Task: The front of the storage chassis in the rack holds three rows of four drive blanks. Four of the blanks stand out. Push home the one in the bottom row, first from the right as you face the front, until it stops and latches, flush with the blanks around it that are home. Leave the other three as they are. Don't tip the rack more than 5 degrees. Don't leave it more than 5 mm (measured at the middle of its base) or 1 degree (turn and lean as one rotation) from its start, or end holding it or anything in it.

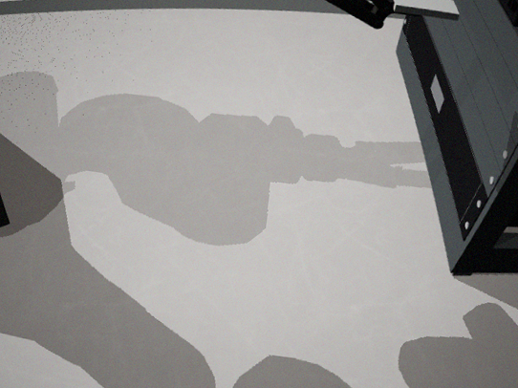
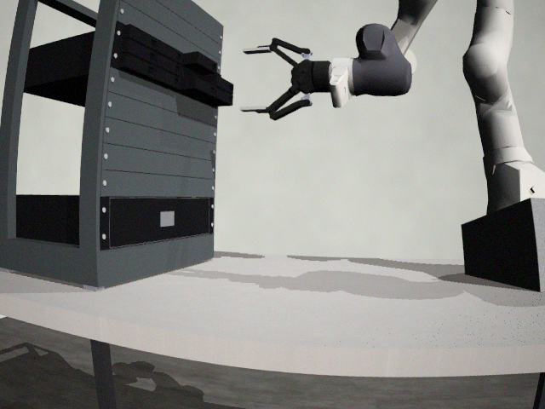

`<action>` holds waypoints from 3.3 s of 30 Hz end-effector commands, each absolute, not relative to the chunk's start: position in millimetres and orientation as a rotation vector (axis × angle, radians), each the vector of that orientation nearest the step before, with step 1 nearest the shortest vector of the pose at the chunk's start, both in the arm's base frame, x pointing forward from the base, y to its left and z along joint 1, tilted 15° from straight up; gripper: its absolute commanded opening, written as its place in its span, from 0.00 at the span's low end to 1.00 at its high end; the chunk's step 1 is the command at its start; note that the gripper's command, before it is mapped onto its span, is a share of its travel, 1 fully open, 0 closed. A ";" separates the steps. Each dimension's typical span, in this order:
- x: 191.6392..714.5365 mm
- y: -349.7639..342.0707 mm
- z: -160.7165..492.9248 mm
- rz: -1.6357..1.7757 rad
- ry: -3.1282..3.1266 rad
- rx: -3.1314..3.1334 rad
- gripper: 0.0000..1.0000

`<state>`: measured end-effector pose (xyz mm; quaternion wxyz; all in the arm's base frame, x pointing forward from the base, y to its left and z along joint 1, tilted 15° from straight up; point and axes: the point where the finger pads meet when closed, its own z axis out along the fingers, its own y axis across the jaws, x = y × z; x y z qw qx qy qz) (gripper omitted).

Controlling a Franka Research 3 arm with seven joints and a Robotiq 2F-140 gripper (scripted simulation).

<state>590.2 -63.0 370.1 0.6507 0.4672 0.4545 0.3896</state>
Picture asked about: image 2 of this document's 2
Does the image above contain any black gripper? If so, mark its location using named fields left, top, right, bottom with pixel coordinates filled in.
left=239, top=37, right=330, bottom=121

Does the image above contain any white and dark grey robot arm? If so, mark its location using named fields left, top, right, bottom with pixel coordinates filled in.
left=329, top=0, right=545, bottom=215

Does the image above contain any dark grey server rack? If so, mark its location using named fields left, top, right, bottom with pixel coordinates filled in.
left=0, top=0, right=233, bottom=291

